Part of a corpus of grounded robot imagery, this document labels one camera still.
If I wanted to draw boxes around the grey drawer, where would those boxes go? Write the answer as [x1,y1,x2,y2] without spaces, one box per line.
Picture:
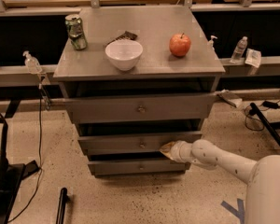
[78,131,202,156]
[88,158,190,177]
[64,93,216,123]

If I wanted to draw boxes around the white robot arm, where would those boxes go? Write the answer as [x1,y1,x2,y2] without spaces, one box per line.
[160,139,280,224]

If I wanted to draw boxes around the grey bottom drawer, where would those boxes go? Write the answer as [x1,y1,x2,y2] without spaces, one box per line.
[88,158,190,177]

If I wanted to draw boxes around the grey drawer cabinet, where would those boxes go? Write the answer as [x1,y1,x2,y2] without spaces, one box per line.
[54,6,224,162]

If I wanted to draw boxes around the grey top drawer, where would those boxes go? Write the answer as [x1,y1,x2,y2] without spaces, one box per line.
[64,93,216,123]

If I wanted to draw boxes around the blue tape cross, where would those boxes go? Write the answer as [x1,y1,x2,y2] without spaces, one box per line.
[221,199,245,224]

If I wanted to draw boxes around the white bowl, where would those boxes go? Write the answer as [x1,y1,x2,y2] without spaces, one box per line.
[105,39,143,71]

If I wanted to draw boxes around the red apple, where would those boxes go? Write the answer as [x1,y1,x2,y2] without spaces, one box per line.
[169,33,191,57]

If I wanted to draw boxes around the black stand leg right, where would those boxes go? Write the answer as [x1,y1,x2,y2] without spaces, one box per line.
[249,103,280,146]

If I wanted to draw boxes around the black bar on floor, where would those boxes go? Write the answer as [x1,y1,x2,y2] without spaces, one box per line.
[56,188,70,224]

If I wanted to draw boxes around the small pump bottle right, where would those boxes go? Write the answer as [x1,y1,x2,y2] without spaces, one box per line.
[208,35,217,50]

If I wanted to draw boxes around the dark snack packet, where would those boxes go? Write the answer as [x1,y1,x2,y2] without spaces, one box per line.
[108,31,138,44]

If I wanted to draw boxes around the white paper packet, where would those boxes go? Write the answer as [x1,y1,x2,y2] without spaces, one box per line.
[245,49,261,68]

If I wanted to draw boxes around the clear water bottle right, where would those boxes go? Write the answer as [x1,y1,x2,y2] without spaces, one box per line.
[231,36,247,63]

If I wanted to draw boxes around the green soda can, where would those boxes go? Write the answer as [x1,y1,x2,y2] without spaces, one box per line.
[65,14,88,50]

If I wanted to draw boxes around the left sanitizer pump bottle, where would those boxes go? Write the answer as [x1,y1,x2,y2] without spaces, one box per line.
[23,50,42,75]

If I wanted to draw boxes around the black stand base left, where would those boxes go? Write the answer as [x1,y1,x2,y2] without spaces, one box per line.
[0,108,41,224]

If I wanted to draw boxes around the white box on rail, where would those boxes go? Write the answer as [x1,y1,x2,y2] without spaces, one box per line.
[217,90,242,107]

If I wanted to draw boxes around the black power adapter cable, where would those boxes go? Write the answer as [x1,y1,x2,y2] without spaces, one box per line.
[244,91,280,133]

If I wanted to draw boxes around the black hanging cable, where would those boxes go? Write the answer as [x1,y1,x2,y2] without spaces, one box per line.
[7,75,52,224]

